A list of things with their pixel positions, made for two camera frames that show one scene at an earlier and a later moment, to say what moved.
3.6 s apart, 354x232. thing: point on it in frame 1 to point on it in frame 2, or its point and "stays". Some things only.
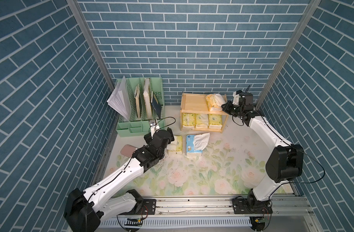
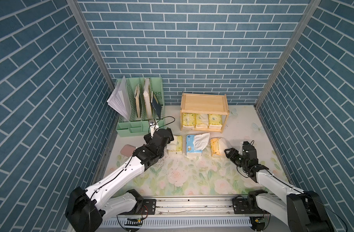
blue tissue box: [196, 143] stays
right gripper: [227, 106] to [231, 153]
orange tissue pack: [215, 101] to [217, 146]
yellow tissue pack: [188, 121] stays
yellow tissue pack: [202, 121] stays
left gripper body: [171, 138] stays
